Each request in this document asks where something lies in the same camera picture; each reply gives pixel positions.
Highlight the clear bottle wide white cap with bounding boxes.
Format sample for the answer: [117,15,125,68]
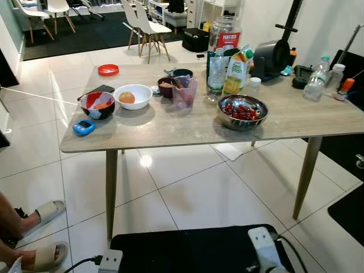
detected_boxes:
[325,63,346,97]

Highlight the white ceramic bowl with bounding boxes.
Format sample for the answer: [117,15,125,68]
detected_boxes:
[114,84,153,110]

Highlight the black and red bowl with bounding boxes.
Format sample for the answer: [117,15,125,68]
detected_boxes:
[79,91,116,121]

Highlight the beige slipper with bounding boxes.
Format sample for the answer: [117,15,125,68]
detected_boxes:
[20,200,67,235]
[16,242,69,272]

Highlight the large glass jar red label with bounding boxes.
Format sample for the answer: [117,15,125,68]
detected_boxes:
[208,15,242,55]

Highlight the small blue device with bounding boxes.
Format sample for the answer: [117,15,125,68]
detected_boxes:
[73,119,96,136]

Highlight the white shelf unit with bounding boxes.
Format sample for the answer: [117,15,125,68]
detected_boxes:
[187,0,242,30]

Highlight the small bottle orange cap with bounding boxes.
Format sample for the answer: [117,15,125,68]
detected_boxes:
[336,78,356,102]

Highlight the green white juice carton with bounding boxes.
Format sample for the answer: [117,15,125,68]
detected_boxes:
[223,44,254,96]

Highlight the round orange fruit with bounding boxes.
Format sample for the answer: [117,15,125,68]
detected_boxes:
[119,91,136,105]

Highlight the white chair wooden legs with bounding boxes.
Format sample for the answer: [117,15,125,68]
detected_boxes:
[45,0,77,34]
[132,0,172,64]
[11,0,53,44]
[121,0,143,51]

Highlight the black upright stand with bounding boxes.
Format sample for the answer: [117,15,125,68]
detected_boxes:
[275,0,303,42]

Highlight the white paper sheet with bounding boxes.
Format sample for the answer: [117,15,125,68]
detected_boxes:
[213,141,255,162]

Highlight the black flat phone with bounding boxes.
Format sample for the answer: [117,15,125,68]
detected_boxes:
[77,84,116,102]

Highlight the red round plastic lid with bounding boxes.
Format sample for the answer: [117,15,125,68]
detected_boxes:
[97,64,120,77]

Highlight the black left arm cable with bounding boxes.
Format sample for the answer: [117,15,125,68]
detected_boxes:
[63,256,103,273]

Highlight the light wooden table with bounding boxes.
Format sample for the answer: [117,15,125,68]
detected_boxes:
[59,60,364,241]

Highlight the black round table fan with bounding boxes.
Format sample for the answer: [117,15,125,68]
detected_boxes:
[252,38,293,81]

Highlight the person in white shirt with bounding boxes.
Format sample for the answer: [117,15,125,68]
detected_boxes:
[0,192,43,269]

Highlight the black bag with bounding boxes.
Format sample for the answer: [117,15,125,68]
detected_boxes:
[182,27,210,53]

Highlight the dark blue bowl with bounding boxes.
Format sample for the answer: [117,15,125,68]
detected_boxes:
[171,68,194,80]

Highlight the black floor mat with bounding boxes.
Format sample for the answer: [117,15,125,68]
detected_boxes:
[110,224,296,273]
[327,183,364,246]
[301,134,364,183]

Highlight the steel bowl of red fruit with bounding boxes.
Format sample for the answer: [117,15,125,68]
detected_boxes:
[217,94,269,131]

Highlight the clear water bottle green label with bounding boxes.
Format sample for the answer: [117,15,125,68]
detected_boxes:
[303,54,332,103]

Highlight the small dark brown bowl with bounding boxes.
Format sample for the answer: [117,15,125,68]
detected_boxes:
[158,77,176,98]

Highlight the small bottle white cap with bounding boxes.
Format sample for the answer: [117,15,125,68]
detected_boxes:
[248,77,262,98]

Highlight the pink plastic jug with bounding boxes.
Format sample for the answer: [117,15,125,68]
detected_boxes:
[171,76,198,110]

